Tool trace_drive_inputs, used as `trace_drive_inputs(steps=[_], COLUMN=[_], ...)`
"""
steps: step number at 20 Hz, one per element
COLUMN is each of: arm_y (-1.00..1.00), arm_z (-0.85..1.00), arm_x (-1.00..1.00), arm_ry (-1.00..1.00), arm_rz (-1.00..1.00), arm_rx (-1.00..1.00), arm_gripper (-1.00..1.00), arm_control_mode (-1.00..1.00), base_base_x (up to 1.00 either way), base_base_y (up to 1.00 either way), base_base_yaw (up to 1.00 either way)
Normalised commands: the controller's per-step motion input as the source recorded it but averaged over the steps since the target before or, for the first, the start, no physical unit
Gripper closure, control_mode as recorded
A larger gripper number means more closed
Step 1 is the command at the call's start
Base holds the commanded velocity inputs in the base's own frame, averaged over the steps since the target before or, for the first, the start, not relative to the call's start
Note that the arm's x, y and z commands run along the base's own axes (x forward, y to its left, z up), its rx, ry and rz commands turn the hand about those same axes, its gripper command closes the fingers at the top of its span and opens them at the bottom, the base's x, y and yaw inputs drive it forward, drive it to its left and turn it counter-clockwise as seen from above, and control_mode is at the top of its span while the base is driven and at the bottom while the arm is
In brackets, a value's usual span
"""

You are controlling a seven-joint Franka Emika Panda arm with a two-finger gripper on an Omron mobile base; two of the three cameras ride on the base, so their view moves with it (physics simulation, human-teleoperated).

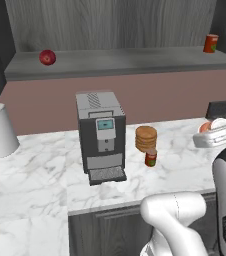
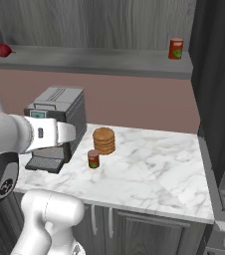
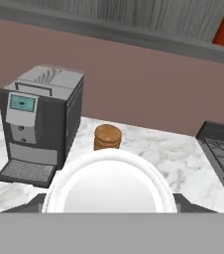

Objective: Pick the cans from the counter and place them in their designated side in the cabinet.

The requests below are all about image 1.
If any grey coffee machine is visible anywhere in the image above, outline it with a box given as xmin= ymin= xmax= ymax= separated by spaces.
xmin=75 ymin=90 xmax=128 ymax=187

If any red apple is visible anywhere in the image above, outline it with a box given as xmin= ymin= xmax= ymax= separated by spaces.
xmin=38 ymin=49 xmax=57 ymax=67

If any stack of brown cookies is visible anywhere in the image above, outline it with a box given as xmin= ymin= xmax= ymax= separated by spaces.
xmin=134 ymin=125 xmax=159 ymax=154

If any orange red can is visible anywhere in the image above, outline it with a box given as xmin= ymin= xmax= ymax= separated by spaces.
xmin=202 ymin=33 xmax=220 ymax=54

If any red can with green label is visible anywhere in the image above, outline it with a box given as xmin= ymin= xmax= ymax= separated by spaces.
xmin=144 ymin=148 xmax=158 ymax=168

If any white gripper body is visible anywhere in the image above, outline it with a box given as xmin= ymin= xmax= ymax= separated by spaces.
xmin=192 ymin=126 xmax=226 ymax=150

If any grey base cabinet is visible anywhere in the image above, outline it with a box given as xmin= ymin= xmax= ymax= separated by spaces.
xmin=67 ymin=192 xmax=220 ymax=256

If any grey open wall cabinet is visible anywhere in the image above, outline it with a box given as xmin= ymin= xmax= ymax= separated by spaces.
xmin=3 ymin=0 xmax=226 ymax=82

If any dark grey appliance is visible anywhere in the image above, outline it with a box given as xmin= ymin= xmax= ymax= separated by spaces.
xmin=205 ymin=99 xmax=226 ymax=121

